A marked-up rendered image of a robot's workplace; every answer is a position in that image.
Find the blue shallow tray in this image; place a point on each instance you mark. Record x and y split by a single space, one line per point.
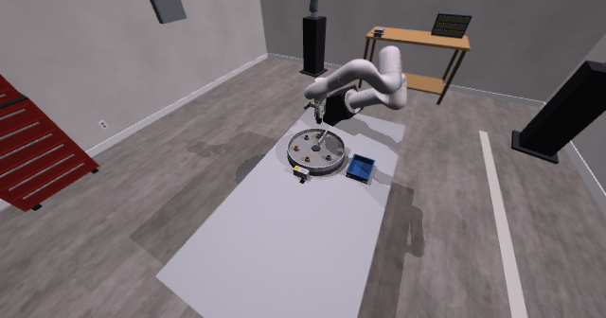
360 168

